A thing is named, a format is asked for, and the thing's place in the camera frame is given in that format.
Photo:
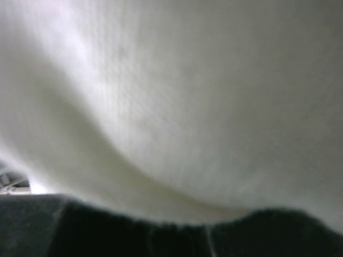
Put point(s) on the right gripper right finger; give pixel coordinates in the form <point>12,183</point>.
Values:
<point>274,233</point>

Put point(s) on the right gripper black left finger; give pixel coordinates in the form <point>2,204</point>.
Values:
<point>41,225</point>

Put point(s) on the white pillow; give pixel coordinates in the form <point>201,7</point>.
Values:
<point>183,112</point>

